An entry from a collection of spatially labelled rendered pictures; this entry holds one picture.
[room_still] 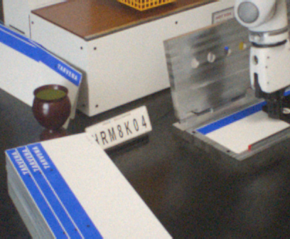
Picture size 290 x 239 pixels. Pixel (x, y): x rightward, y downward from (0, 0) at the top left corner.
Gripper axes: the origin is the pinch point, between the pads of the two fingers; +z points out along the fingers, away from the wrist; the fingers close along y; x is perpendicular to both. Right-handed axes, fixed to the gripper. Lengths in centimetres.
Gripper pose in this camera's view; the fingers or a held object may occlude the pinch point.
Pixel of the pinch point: (275, 109)
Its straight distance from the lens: 186.2
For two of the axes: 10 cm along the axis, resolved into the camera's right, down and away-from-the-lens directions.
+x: -6.3, -1.7, 7.6
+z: 1.3, 9.4, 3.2
